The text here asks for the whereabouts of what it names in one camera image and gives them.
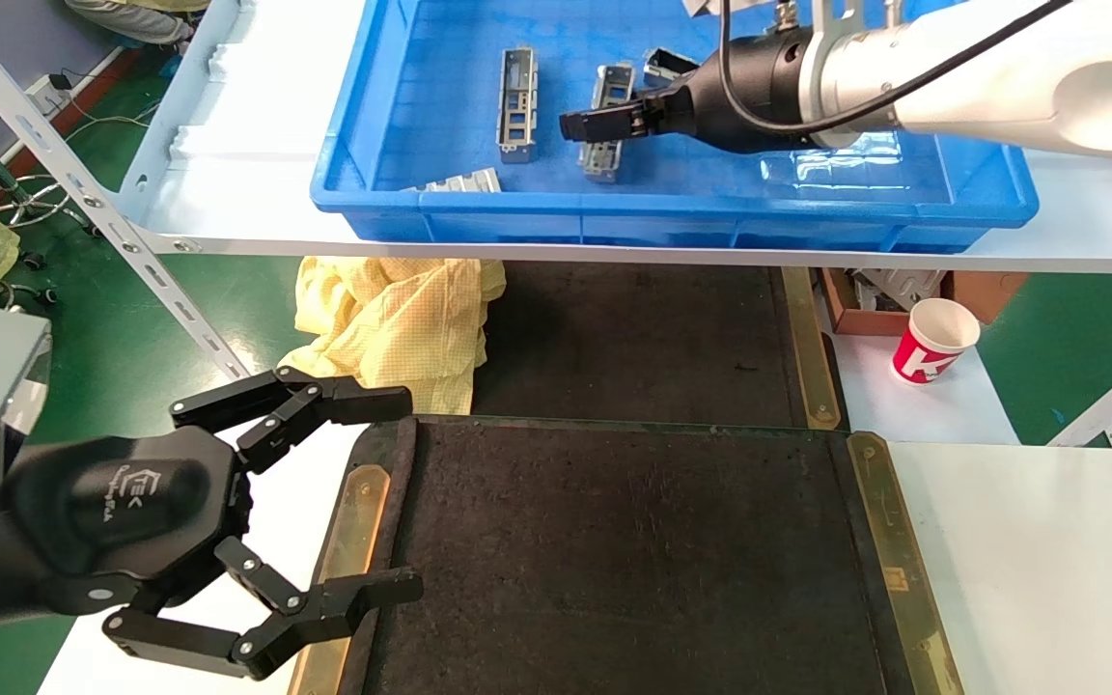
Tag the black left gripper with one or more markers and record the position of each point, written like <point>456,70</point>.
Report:
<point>122,502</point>

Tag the black felt container tray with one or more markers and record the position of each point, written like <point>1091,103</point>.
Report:
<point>633,338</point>
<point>614,560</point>

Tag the yellow cloth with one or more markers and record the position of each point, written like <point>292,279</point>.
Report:
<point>392,328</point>

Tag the white power strip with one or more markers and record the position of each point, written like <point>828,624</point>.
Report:
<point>49,95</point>

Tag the blue plastic bin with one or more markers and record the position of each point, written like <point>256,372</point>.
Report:
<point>672,208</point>

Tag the red white paper cup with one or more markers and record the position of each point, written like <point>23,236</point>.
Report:
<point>932,347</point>

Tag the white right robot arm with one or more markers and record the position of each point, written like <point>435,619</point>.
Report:
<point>1048,87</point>

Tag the white perforated shelf strut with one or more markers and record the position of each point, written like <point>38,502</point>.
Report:
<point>83,188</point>

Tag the brown cardboard box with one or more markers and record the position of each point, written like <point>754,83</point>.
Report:
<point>986,294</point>

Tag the person in beige clothing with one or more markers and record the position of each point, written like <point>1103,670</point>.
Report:
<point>131,19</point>

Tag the grey metal bracket part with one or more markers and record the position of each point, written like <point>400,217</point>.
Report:
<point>606,159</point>
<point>517,106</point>
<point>667,66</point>
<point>464,181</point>

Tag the black chair caster base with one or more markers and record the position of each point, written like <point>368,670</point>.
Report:
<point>42,294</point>

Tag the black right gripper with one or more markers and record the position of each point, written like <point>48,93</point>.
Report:
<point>759,97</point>

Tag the clear plastic film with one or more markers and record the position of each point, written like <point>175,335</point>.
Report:
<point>846,164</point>

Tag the white table frame beam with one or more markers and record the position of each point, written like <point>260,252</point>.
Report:
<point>1111,396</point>

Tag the grey metal parts pile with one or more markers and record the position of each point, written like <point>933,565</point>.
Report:
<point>899,288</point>

